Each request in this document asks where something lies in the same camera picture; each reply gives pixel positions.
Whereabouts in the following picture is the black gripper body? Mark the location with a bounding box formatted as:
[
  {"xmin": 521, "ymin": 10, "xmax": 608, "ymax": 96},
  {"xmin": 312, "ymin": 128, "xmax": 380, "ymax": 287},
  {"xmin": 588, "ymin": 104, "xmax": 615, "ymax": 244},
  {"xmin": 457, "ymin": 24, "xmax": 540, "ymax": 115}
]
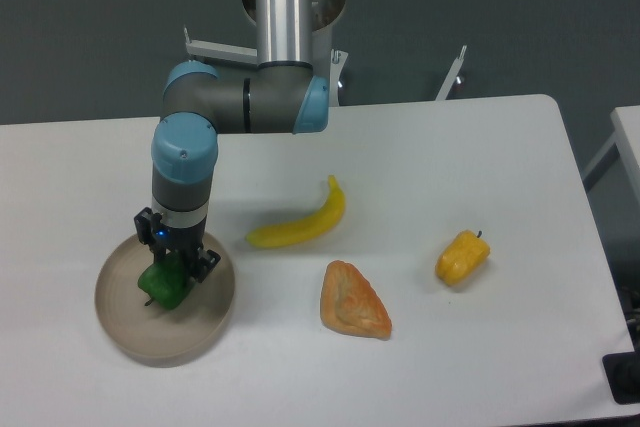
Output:
[{"xmin": 149, "ymin": 224, "xmax": 205, "ymax": 256}]

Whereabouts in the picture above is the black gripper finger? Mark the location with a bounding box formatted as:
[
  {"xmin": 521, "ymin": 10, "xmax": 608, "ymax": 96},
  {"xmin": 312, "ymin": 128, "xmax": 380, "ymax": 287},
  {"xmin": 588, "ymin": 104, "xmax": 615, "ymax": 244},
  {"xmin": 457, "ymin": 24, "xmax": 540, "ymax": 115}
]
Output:
[
  {"xmin": 134, "ymin": 207, "xmax": 163, "ymax": 262},
  {"xmin": 187, "ymin": 246, "xmax": 221, "ymax": 283}
]

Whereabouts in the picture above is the green toy bell pepper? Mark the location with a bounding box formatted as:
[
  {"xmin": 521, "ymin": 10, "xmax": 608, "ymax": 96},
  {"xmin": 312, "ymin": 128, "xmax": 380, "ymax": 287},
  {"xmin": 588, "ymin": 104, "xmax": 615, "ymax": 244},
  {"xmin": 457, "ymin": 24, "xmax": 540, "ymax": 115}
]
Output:
[{"xmin": 137, "ymin": 252, "xmax": 195, "ymax": 310}]

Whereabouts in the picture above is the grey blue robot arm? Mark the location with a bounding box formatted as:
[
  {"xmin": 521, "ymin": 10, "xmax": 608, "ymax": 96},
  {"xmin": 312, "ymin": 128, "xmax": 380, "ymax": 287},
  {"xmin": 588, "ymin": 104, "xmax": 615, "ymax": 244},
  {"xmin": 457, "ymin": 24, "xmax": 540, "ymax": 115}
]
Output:
[{"xmin": 134, "ymin": 0, "xmax": 329, "ymax": 282}]

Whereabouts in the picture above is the beige round plate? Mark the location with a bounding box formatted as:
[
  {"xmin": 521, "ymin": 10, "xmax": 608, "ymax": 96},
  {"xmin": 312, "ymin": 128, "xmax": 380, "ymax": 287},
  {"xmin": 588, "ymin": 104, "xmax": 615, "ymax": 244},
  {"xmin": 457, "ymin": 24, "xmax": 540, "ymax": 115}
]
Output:
[{"xmin": 94, "ymin": 233, "xmax": 235, "ymax": 367}]

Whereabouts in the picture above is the yellow toy bell pepper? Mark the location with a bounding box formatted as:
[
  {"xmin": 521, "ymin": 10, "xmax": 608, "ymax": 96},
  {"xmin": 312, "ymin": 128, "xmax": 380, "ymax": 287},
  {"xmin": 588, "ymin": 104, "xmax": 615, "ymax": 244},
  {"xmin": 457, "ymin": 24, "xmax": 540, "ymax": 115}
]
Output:
[{"xmin": 435, "ymin": 230, "xmax": 491, "ymax": 286}]

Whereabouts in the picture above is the yellow toy banana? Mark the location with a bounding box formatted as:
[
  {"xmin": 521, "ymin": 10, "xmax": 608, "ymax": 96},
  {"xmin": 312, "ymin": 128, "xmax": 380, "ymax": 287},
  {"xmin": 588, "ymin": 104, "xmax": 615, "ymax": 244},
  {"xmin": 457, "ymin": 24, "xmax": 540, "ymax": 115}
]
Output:
[{"xmin": 245, "ymin": 175, "xmax": 346, "ymax": 249}]

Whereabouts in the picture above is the toy pastry turnover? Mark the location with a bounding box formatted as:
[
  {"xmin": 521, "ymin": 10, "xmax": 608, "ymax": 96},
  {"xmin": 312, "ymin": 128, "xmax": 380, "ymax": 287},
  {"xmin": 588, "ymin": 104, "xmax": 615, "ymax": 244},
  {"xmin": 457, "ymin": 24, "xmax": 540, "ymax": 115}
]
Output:
[{"xmin": 320, "ymin": 260, "xmax": 392, "ymax": 340}]

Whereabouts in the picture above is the black device at edge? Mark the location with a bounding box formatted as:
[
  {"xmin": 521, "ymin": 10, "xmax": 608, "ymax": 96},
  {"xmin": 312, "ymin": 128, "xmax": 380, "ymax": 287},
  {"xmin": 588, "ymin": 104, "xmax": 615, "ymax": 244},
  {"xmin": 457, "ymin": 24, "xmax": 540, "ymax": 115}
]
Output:
[{"xmin": 602, "ymin": 351, "xmax": 639, "ymax": 405}]

